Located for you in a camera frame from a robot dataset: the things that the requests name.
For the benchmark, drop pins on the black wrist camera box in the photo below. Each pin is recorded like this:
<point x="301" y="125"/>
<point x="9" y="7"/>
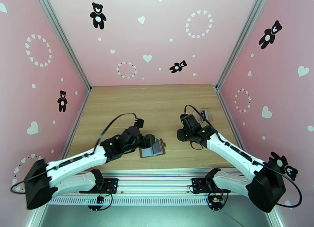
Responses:
<point x="184" y="117"/>
<point x="139" y="123"/>

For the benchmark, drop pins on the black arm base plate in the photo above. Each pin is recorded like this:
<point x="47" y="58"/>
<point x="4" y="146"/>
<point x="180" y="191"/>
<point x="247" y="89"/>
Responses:
<point x="112" y="184"/>
<point x="197" y="184"/>

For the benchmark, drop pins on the black bear wall sticker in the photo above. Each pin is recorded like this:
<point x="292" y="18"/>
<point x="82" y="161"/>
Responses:
<point x="62" y="106"/>
<point x="292" y="172"/>
<point x="98" y="18"/>
<point x="177" y="67"/>
<point x="268" y="38"/>

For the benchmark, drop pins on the grey metal shelf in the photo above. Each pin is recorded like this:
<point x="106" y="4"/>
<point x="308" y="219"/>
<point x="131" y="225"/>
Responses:
<point x="157" y="216"/>

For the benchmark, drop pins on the small circuit board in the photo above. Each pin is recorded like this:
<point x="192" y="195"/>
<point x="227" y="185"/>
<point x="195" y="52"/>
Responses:
<point x="215" y="201"/>
<point x="100" y="199"/>

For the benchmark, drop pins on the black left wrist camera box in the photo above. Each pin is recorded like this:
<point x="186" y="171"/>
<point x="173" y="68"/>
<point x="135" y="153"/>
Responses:
<point x="139" y="123"/>

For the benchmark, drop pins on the aluminium table side rail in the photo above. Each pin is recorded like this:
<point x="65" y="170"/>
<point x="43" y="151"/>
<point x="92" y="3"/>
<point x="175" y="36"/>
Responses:
<point x="229" y="116"/>
<point x="78" y="116"/>

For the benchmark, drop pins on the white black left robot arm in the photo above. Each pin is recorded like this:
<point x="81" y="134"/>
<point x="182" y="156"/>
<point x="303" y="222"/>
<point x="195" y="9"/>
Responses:
<point x="73" y="163"/>

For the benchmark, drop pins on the perforated metal strip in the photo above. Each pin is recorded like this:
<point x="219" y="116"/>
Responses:
<point x="147" y="201"/>

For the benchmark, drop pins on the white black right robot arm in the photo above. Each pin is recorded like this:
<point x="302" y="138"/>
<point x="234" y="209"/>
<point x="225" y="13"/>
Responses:
<point x="233" y="155"/>

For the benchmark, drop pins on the clear plastic card box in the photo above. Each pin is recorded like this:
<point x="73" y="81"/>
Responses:
<point x="208" y="114"/>

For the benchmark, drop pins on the aluminium rail base frame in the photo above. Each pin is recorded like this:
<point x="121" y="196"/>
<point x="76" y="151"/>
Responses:
<point x="157" y="182"/>

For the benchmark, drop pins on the brown leather card holder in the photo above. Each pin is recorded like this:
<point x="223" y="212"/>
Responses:
<point x="147" y="153"/>

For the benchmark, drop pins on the aluminium frame post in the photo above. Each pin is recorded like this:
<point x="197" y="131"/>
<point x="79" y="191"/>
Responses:
<point x="241" y="37"/>
<point x="65" y="41"/>

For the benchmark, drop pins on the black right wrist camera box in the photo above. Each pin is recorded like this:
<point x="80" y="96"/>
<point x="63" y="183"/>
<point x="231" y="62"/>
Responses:
<point x="184" y="117"/>

